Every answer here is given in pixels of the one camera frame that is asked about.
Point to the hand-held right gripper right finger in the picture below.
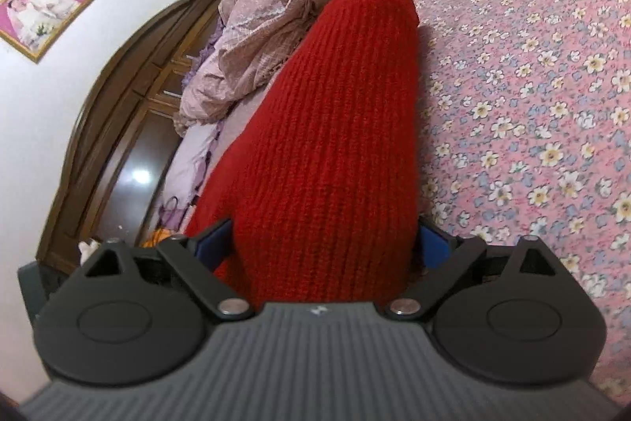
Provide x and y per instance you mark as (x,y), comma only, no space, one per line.
(434,248)

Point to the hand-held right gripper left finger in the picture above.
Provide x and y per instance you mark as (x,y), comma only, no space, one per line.
(212,243)

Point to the red knit sweater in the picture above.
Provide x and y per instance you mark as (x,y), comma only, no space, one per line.
(335,130)

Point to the orange object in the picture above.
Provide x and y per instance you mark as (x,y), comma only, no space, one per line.
(157,237)

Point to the lavender pillow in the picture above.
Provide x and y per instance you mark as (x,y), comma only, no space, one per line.
(190,164)

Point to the small white object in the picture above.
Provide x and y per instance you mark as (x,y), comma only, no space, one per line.
(88,249)

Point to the wooden headboard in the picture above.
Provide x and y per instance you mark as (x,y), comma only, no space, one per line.
(123,105)

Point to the dark grey furniture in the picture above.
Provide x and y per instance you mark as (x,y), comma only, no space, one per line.
(37,293)

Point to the purple ruffled pillow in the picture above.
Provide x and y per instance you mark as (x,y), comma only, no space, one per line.
(199,61)

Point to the pink floral bed sheet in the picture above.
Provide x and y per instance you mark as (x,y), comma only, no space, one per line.
(517,56)

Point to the pink floral quilt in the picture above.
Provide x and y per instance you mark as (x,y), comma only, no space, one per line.
(276,6)

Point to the framed wall photo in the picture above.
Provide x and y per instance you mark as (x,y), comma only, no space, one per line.
(42,14)

